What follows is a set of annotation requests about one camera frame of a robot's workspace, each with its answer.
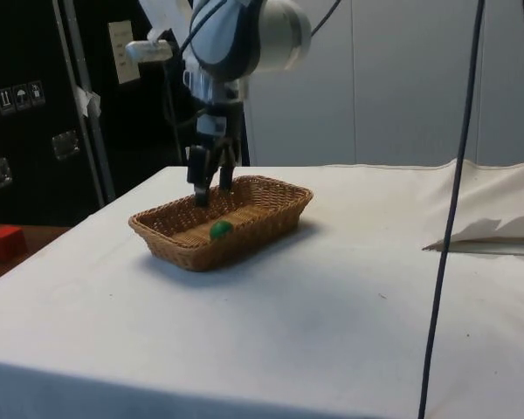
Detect red cube block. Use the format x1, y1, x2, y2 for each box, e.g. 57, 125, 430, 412
0, 226, 29, 264

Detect brown wicker basket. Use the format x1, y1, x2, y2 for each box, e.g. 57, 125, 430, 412
128, 175, 314, 272

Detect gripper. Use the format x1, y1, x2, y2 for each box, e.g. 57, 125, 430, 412
185, 96, 246, 208

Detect black cabinet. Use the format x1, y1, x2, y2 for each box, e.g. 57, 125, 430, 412
0, 0, 251, 228

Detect green ball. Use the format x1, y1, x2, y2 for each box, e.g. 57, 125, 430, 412
209, 220, 233, 241

